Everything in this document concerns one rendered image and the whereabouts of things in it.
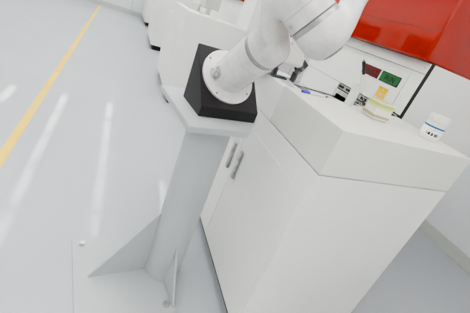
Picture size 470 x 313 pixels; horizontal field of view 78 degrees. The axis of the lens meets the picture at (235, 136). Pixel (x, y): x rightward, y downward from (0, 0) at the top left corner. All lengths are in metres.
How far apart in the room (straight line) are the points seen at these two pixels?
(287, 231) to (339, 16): 0.63
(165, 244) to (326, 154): 0.76
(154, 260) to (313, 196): 0.76
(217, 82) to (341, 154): 0.43
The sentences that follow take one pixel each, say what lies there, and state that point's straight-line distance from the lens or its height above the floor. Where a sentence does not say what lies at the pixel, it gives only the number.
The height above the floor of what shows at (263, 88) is 0.90.
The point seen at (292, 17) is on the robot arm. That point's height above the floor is 1.17.
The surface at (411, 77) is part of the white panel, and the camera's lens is 1.53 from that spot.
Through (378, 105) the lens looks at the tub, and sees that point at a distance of 1.17.
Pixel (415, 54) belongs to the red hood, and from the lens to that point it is 1.50.
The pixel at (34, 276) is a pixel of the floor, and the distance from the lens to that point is 1.46.
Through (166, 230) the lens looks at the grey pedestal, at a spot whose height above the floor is 0.29.
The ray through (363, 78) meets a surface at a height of 1.08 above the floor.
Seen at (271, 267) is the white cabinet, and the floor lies 0.43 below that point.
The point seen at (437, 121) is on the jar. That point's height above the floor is 1.04.
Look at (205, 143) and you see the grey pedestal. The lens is 0.99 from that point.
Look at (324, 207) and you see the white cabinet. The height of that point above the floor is 0.71.
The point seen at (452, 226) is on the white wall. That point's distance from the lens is 3.04.
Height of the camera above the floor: 1.15
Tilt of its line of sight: 23 degrees down
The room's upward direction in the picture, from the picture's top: 21 degrees clockwise
